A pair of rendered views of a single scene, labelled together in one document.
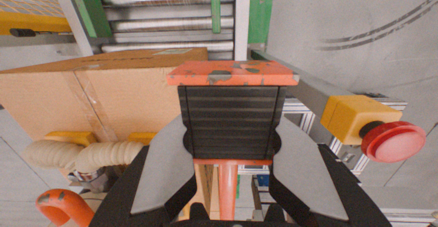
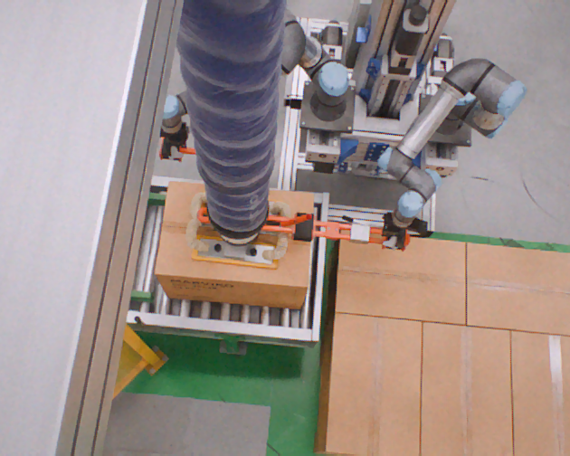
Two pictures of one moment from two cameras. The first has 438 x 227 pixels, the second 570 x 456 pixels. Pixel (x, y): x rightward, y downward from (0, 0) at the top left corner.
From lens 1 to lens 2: 249 cm
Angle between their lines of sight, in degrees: 34
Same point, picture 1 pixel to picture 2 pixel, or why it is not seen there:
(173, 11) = (146, 244)
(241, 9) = (156, 181)
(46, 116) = (182, 255)
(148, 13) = (142, 267)
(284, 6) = (166, 164)
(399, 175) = not seen: outside the picture
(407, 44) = not seen: hidden behind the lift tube
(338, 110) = not seen: hidden behind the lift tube
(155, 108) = (186, 197)
